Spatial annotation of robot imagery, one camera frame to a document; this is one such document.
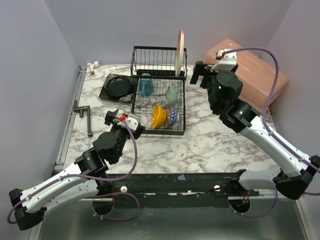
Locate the yellow bowl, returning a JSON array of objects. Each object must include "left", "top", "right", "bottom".
[{"left": 151, "top": 104, "right": 167, "bottom": 129}]

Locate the pink beige round plate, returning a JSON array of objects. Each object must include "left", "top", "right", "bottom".
[{"left": 174, "top": 29, "right": 185, "bottom": 77}]

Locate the black patterned square plate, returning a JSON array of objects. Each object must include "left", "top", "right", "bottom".
[{"left": 99, "top": 73, "right": 137, "bottom": 103}]

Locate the black round plate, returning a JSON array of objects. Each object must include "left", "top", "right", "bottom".
[{"left": 105, "top": 76, "right": 132, "bottom": 98}]

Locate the red blue patterned bowl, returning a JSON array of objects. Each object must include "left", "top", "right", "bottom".
[{"left": 164, "top": 106, "right": 179, "bottom": 128}]

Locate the mint green bowl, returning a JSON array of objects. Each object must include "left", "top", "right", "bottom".
[{"left": 165, "top": 86, "right": 180, "bottom": 106}]

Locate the blue floral mug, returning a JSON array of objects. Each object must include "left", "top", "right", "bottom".
[{"left": 139, "top": 73, "right": 154, "bottom": 97}]

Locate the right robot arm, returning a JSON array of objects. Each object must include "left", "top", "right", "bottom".
[{"left": 190, "top": 61, "right": 320, "bottom": 200}]

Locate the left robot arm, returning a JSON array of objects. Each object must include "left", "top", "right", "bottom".
[{"left": 7, "top": 110, "right": 145, "bottom": 231}]

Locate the white corner fixture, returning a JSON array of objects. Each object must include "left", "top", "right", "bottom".
[{"left": 86, "top": 60, "right": 101, "bottom": 76}]

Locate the black front mounting bar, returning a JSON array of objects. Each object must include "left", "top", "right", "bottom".
[{"left": 51, "top": 171, "right": 261, "bottom": 210}]

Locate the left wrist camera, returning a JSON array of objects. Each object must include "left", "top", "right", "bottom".
[{"left": 118, "top": 113, "right": 141, "bottom": 133}]

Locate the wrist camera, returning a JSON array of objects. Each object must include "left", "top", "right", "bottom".
[
  {"left": 118, "top": 113, "right": 141, "bottom": 133},
  {"left": 210, "top": 48, "right": 237, "bottom": 72}
]

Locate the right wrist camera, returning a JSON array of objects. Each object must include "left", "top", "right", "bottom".
[{"left": 210, "top": 48, "right": 237, "bottom": 72}]

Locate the dark metal T handle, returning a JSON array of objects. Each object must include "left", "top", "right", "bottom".
[{"left": 73, "top": 100, "right": 94, "bottom": 138}]

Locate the black wire dish rack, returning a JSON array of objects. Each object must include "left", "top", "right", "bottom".
[{"left": 130, "top": 46, "right": 188, "bottom": 136}]

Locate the aluminium left rail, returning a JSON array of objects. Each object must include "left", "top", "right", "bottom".
[{"left": 53, "top": 66, "right": 87, "bottom": 172}]

